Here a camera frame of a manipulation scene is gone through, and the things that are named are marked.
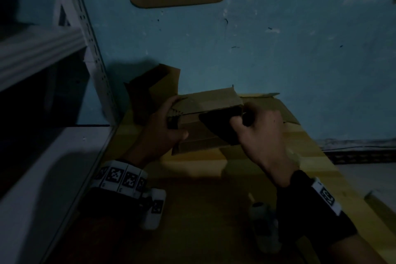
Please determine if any black wristband with markers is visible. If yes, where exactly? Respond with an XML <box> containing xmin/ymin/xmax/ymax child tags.
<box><xmin>274</xmin><ymin>169</ymin><xmax>359</xmax><ymax>250</ymax></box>
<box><xmin>78</xmin><ymin>159</ymin><xmax>150</xmax><ymax>219</ymax></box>

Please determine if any black right wristband with markers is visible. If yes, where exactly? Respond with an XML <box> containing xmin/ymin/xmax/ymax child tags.
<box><xmin>274</xmin><ymin>169</ymin><xmax>359</xmax><ymax>250</ymax></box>

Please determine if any person's right hand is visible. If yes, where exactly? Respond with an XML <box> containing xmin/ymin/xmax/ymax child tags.
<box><xmin>229</xmin><ymin>101</ymin><xmax>300</xmax><ymax>188</ymax></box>

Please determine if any person's left forearm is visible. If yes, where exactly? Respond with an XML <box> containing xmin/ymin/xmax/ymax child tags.
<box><xmin>45</xmin><ymin>211</ymin><xmax>146</xmax><ymax>264</ymax></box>

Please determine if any black patterned strip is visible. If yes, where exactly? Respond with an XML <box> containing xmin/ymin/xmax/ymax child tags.
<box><xmin>315</xmin><ymin>138</ymin><xmax>396</xmax><ymax>166</ymax></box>

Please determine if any brown cardboard box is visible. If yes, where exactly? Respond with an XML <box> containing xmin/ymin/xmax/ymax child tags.
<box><xmin>166</xmin><ymin>85</ymin><xmax>245</xmax><ymax>157</ymax></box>
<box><xmin>123</xmin><ymin>63</ymin><xmax>182</xmax><ymax>127</ymax></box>
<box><xmin>237</xmin><ymin>92</ymin><xmax>301</xmax><ymax>126</ymax></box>

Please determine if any person's left hand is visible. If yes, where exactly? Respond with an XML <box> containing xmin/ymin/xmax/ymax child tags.
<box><xmin>123</xmin><ymin>95</ymin><xmax>190</xmax><ymax>169</ymax></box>

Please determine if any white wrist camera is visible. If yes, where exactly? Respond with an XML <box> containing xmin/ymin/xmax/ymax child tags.
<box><xmin>140</xmin><ymin>188</ymin><xmax>168</xmax><ymax>231</ymax></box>
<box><xmin>249</xmin><ymin>201</ymin><xmax>283</xmax><ymax>254</ymax></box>

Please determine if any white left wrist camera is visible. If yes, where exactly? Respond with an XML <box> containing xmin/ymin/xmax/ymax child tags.
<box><xmin>140</xmin><ymin>188</ymin><xmax>168</xmax><ymax>231</ymax></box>

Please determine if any white metal shelf rack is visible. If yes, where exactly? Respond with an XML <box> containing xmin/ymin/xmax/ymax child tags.
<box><xmin>0</xmin><ymin>0</ymin><xmax>120</xmax><ymax>264</ymax></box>

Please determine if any person's right forearm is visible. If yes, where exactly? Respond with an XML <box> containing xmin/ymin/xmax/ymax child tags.
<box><xmin>324</xmin><ymin>232</ymin><xmax>388</xmax><ymax>264</ymax></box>

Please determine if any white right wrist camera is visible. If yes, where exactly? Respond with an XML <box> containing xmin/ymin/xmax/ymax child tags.
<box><xmin>249</xmin><ymin>201</ymin><xmax>283</xmax><ymax>254</ymax></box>

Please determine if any black left wristband with markers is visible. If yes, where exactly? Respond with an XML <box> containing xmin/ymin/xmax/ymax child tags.
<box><xmin>78</xmin><ymin>159</ymin><xmax>150</xmax><ymax>219</ymax></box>

